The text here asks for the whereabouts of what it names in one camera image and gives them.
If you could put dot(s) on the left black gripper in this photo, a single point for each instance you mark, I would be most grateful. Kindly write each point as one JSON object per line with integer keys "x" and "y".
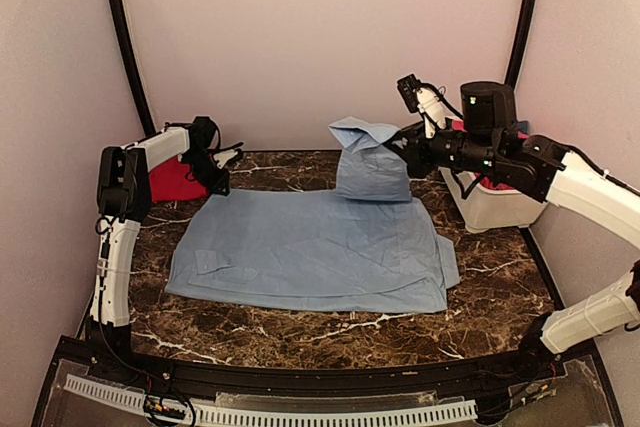
{"x": 213, "y": 184}

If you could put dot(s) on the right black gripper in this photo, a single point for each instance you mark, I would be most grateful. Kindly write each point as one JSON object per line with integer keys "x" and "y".
{"x": 414, "y": 154}

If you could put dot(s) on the red t-shirt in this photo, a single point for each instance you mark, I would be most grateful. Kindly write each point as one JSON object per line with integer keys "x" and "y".
{"x": 172, "y": 181}

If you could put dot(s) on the light blue shirt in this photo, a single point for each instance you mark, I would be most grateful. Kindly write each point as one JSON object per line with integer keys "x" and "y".
{"x": 367, "y": 245}

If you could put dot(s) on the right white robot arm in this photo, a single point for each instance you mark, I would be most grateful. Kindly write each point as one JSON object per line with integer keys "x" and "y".
{"x": 548, "y": 172}

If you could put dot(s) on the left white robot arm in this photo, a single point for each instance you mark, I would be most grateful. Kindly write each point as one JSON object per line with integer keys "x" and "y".
{"x": 124, "y": 200}

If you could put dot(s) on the white plastic laundry bin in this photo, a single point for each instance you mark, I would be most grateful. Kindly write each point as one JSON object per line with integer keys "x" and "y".
{"x": 487, "y": 208}

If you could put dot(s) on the pink garment in bin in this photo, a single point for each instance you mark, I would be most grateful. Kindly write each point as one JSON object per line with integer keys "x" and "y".
{"x": 457, "y": 124}

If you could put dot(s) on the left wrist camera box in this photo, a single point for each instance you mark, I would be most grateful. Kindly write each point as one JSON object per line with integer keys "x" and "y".
{"x": 204, "y": 133}

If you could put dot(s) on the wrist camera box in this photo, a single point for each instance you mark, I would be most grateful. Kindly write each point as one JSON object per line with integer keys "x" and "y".
{"x": 204, "y": 133}
{"x": 487, "y": 106}

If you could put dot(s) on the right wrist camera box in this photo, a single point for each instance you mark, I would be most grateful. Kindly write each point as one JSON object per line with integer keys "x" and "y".
{"x": 487, "y": 106}

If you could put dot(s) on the right black frame post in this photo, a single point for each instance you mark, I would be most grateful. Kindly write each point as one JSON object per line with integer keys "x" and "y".
{"x": 520, "y": 41}

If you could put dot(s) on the black frame post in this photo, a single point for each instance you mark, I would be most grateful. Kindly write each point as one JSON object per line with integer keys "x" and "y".
{"x": 520, "y": 41}
{"x": 130, "y": 65}

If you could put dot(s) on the left black frame post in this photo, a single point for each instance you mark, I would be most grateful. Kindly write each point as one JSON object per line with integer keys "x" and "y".
{"x": 130, "y": 65}

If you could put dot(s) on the white slotted cable duct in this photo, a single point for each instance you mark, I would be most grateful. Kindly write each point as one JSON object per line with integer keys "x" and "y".
{"x": 421, "y": 409}

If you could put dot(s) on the left electronics board with wires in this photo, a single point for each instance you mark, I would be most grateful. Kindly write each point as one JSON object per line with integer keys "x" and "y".
{"x": 170, "y": 409}

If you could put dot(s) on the electronics board with wires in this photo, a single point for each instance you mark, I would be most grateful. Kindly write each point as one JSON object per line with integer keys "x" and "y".
{"x": 170, "y": 409}
{"x": 532, "y": 393}

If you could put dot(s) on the right electronics board with wires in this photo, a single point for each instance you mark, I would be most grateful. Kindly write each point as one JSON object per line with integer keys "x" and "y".
{"x": 532, "y": 393}

